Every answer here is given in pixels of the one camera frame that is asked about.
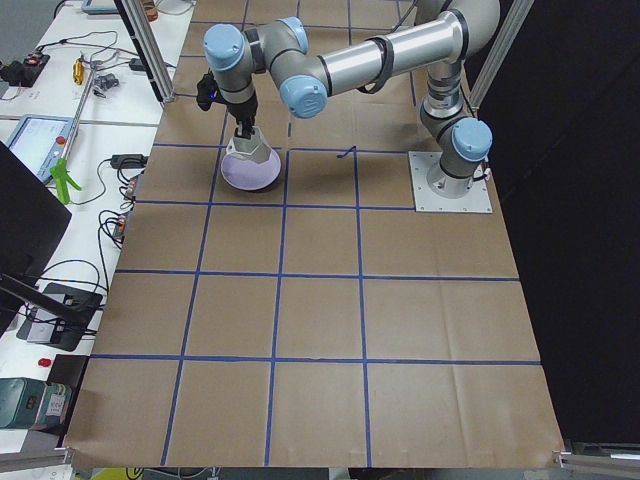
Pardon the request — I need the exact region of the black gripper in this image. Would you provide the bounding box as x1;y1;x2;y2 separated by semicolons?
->
227;94;258;139

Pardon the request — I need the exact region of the white faceted cup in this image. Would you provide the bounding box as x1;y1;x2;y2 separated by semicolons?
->
226;126;272;164

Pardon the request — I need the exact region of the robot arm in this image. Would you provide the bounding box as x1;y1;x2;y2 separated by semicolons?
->
197;1;500;199

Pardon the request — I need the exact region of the lavender plate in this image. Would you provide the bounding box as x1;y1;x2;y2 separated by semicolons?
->
221;150;281;191

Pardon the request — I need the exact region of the black power adapter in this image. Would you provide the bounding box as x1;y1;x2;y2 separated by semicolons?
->
110;154;148;169

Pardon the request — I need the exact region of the yellow hand tool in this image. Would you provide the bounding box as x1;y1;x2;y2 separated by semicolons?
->
72;58;85;85

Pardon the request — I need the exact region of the green grabber tool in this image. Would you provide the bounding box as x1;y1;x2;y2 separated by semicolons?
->
50;62;97;205

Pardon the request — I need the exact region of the teach pendant tablet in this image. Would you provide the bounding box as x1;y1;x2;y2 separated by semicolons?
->
7;114;72;184

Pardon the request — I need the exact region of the aluminium frame post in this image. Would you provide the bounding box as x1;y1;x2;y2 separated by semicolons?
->
114;0;175;104

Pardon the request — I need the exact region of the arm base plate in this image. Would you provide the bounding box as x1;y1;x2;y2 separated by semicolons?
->
408;151;493;214

